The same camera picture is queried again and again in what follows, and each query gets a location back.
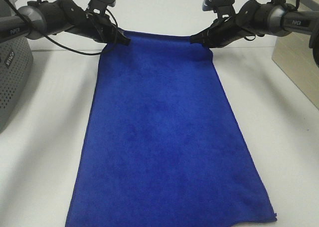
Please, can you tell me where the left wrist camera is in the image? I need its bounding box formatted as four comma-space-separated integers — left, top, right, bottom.
87, 0, 116, 14

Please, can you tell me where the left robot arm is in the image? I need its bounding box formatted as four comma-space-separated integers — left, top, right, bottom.
0, 0, 130, 45

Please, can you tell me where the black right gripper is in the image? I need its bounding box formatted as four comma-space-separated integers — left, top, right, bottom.
189, 0, 262, 48

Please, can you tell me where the beige storage box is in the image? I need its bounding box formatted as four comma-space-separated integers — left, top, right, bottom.
272, 0, 319, 109

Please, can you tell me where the grey perforated plastic basket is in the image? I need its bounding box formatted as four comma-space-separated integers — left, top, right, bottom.
0, 0, 34, 134

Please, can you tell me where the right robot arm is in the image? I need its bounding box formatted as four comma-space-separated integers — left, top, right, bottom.
189, 0, 319, 49

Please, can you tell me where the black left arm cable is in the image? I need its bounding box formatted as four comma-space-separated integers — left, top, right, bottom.
0, 0, 119, 56

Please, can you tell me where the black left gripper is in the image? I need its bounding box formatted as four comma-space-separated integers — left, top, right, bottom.
58, 0, 131, 45

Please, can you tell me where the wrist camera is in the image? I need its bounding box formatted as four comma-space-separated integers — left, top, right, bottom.
202, 0, 236, 19
87, 0, 116, 14

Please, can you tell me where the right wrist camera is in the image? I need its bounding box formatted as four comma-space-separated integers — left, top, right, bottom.
202, 0, 236, 19

